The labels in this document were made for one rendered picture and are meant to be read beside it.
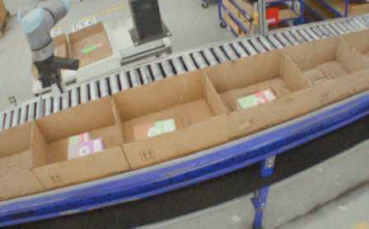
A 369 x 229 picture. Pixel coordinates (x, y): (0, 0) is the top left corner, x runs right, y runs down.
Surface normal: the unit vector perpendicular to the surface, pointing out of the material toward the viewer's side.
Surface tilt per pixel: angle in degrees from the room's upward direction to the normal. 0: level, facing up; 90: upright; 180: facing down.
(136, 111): 89
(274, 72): 90
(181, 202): 0
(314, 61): 89
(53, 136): 89
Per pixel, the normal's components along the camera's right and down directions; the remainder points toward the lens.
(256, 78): 0.27, 0.63
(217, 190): -0.12, -0.72
